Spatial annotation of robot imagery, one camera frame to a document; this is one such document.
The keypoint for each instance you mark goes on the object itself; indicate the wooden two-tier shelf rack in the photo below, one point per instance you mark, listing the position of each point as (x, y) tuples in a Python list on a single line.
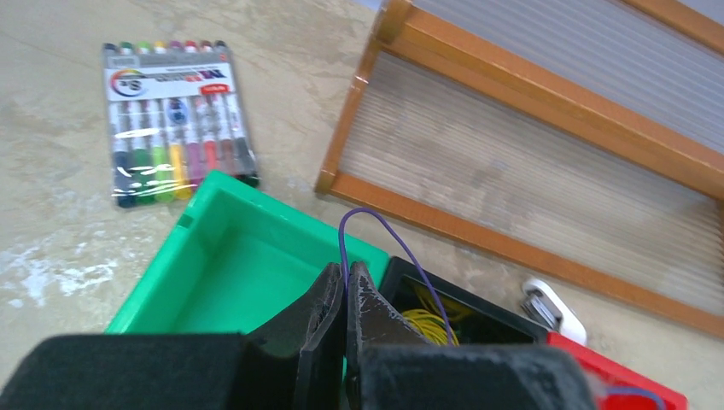
[(579, 139)]

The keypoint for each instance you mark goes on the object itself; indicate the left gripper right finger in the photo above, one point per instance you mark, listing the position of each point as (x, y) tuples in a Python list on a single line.
[(390, 365)]

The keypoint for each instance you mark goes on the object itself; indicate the pack of coloured markers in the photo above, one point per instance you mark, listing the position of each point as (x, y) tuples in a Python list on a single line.
[(174, 115)]

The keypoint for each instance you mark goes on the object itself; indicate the green plastic bin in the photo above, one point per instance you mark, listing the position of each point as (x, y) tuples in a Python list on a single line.
[(235, 258)]

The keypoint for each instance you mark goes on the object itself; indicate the red plastic bin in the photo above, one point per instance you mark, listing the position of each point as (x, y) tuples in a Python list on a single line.
[(616, 386)]

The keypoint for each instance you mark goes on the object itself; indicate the black plastic bin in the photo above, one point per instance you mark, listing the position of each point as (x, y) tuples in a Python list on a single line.
[(473, 320)]

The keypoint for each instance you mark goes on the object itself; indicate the light blue stapler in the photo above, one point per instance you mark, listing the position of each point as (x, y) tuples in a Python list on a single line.
[(544, 306)]

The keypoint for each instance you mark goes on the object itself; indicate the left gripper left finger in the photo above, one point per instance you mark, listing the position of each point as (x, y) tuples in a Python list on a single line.
[(293, 361)]

